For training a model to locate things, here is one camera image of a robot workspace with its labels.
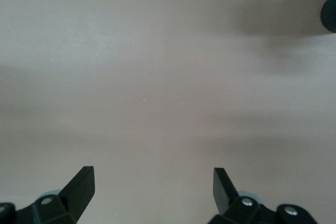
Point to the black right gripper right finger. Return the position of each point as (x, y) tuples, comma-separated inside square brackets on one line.
[(223, 192)]

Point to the black ribbed cylinder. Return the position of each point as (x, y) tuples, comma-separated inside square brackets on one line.
[(330, 14)]

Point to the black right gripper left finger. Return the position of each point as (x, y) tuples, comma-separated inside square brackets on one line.
[(78, 190)]

